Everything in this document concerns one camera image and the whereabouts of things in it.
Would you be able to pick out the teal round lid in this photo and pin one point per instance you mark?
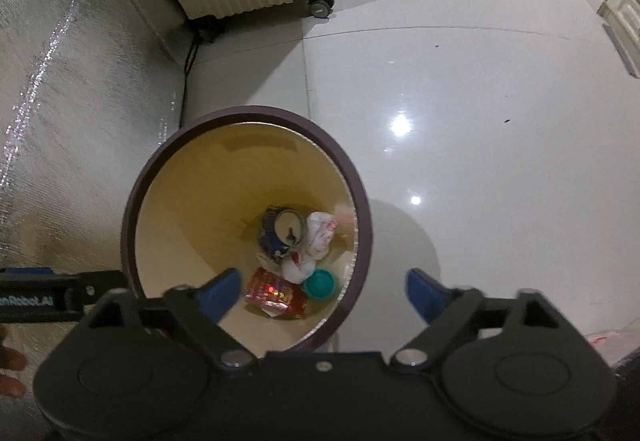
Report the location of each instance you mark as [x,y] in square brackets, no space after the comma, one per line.
[319,283]

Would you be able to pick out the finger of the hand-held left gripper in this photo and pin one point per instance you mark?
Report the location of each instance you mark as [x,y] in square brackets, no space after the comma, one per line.
[90,288]

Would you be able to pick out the white red printed plastic bag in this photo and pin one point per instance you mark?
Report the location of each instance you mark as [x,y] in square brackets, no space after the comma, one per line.
[315,236]

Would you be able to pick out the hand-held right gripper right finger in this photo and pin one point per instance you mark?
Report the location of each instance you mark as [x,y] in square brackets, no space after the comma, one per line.
[425,293]

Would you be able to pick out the silver foil sheet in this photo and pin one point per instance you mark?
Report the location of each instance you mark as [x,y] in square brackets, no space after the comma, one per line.
[60,121]

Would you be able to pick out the red snack packet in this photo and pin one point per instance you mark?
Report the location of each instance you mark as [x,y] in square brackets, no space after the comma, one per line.
[272,293]

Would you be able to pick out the yellow bin with dark rim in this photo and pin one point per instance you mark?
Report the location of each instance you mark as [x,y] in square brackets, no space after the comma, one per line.
[200,201]

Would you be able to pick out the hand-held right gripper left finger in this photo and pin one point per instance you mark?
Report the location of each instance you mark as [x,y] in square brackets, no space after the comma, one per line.
[222,291]

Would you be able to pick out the crushed blue drinks can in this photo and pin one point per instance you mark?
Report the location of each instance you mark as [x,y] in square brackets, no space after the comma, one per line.
[280,231]

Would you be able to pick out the person's left hand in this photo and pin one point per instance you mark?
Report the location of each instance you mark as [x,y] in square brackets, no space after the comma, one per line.
[12,360]

